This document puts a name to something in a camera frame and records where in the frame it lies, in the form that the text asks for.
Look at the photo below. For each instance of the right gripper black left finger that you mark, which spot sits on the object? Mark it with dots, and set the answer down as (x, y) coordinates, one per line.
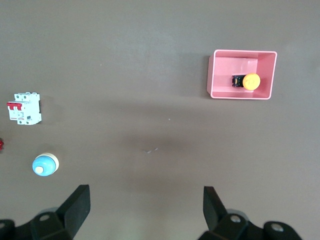
(75, 207)

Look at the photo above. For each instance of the blue cream call bell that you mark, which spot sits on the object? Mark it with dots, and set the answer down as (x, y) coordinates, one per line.
(45, 165)

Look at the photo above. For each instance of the yellow push button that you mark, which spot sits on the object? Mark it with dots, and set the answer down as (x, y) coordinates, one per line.
(251, 81)

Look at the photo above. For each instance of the pink plastic bin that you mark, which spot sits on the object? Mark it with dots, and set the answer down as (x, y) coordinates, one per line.
(222, 75)

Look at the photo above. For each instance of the white red circuit breaker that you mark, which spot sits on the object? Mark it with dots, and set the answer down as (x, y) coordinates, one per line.
(26, 110)

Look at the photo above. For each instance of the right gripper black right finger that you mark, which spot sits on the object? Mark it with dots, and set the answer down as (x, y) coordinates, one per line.
(215, 212)

